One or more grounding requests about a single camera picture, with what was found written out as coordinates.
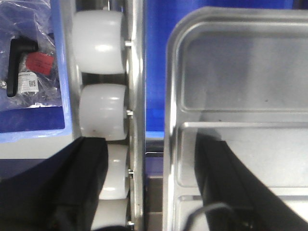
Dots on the plastic bag with black handle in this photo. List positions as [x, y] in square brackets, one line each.
[28, 66]

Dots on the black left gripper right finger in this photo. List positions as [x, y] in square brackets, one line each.
[251, 206]

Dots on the small ribbed silver tray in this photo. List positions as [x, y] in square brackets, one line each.
[240, 76]

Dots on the left white roller track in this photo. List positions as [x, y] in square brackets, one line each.
[104, 54]

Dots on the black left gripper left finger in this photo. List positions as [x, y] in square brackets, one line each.
[59, 194]

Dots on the blue bin lower left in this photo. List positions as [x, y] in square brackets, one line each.
[43, 121]

